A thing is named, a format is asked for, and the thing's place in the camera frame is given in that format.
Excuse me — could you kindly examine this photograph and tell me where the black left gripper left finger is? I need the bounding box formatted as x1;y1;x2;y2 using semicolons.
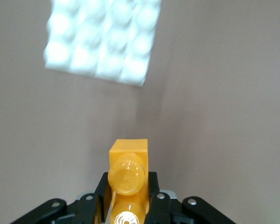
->
10;172;114;224

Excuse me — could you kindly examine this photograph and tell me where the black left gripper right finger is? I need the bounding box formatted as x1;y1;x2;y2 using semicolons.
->
144;172;235;224

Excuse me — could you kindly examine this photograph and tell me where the yellow two-stud toy block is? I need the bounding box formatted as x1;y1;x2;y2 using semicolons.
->
107;139;151;224

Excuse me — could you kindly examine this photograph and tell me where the white studded base plate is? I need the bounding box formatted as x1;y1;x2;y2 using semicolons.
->
43;0;164;88

